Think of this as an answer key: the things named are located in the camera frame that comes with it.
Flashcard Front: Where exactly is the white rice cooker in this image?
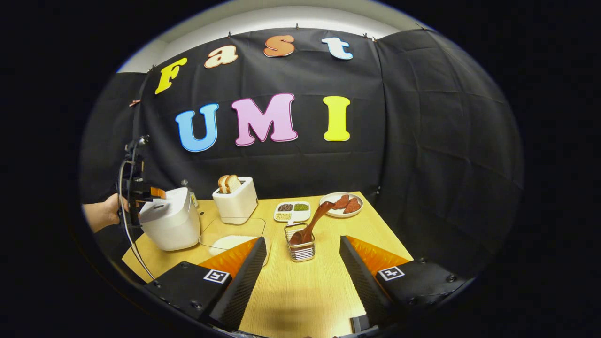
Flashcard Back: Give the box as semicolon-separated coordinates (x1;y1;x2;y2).
139;187;201;251

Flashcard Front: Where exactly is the left gripper grey cable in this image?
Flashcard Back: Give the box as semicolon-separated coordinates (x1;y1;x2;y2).
117;160;158;281

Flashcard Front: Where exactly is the clear container of white rice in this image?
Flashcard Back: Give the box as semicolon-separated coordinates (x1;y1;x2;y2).
199;216;272;268

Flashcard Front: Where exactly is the black backdrop cloth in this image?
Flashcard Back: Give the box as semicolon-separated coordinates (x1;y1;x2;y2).
80;27;524;282

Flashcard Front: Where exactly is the white toaster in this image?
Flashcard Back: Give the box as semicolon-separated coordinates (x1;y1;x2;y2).
212;177;259;225

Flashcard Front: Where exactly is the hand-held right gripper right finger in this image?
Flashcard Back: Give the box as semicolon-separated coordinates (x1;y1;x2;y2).
339;235;470;329

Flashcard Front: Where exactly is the white round plate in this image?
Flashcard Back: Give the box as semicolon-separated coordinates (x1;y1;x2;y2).
319;192;364;218

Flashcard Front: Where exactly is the small clear bottle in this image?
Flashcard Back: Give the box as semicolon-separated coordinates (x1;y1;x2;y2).
181;179;199;209

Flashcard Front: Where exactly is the wire chopstick holder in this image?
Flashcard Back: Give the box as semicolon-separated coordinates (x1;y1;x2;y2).
284;223;316;262

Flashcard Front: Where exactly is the brown wooden spoon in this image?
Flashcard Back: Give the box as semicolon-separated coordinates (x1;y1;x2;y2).
290;201;336;246

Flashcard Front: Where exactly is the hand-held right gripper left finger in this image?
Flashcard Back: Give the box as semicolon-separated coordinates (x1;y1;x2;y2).
143;237;267;330

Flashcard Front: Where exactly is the white divided dish of beans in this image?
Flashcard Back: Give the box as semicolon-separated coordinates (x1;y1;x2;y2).
274;201;311;225

